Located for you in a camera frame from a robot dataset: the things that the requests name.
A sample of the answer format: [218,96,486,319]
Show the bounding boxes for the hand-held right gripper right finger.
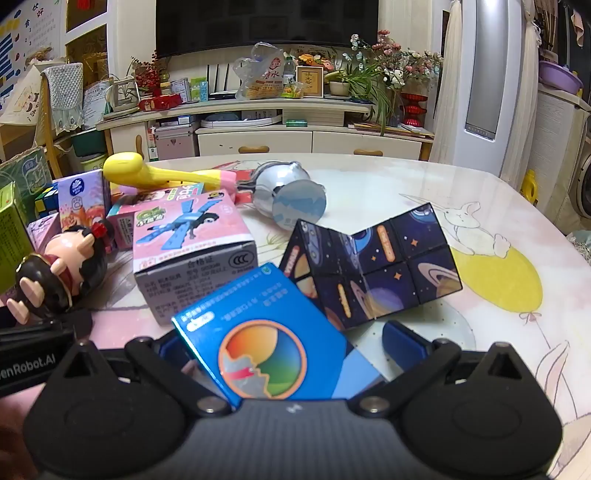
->
[348,320,527,417]

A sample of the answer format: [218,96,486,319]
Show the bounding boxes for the red berry plant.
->
[131,54,163,95]

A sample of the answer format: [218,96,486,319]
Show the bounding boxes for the light green waste bin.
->
[76,152,109,172]

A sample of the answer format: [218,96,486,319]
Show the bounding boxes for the cartoon doll figure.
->
[6,219,116,329]

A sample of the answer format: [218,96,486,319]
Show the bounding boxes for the small pink box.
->
[26,212,64,253]

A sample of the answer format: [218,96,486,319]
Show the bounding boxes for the clear plastic bag of snacks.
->
[232,42,290,101]

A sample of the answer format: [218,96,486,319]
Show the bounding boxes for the yellow bottle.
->
[521,169,539,205]

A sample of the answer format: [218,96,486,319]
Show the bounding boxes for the potted green plant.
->
[323,59,403,136]

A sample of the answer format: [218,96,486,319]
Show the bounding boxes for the white curtain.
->
[428,0,463,163]

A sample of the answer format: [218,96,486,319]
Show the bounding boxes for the pink toy box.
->
[133,191,258,326]

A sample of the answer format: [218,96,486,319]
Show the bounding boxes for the framed certificate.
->
[295,65,325,99]

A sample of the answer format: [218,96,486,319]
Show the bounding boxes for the light green box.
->
[0,182,34,297]

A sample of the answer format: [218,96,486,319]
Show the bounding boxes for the cream printed cloth bag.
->
[0,64,48,128]

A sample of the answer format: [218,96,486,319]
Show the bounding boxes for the pink carton with blue logo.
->
[57,168,112,232]

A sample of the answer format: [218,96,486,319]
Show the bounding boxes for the dark green box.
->
[0,147,52,200]

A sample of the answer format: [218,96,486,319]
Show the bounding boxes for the white television cabinet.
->
[96,98,435,163]

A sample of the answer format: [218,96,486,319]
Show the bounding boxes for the white standing air conditioner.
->
[444,0,537,180]

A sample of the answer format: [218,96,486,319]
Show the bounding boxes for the blue medicine box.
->
[172,262,389,411]

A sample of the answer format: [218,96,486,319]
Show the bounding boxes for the red ornament stand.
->
[400,91,426,128]

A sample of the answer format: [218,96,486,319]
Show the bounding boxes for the black television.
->
[154,0,380,59]

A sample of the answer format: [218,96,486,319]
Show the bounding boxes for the washing machine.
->
[529,87,591,234]

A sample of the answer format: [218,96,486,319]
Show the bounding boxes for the pink storage box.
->
[154,124,195,161]

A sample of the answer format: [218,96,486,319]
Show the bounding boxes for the artificial flower bouquet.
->
[350,30,445,89]

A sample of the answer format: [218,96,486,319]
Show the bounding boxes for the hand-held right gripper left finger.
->
[60,331,232,417]

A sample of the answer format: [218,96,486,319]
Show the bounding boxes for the pink snack box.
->
[106,181,206,253]

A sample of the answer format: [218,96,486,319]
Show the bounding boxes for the dark green bin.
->
[71,128,108,157]

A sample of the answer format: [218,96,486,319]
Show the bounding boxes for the yellow and pink toy hammer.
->
[102,152,239,191]

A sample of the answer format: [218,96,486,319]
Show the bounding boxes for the colourful puzzle cube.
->
[34,183,61,219]

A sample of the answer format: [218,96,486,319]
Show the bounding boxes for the wall poster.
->
[0,0,66,112]

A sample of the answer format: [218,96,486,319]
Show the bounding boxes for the purple basin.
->
[537,60,584,96]

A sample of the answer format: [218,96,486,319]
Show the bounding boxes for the wooden chair with lace cover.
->
[34,61,110,180]

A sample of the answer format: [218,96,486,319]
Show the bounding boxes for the space print folding cube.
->
[279,202,463,331]

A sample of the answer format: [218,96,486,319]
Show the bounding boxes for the red flat box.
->
[138,94,182,112]

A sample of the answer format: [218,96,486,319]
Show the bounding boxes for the silver round toy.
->
[237,161,328,230]

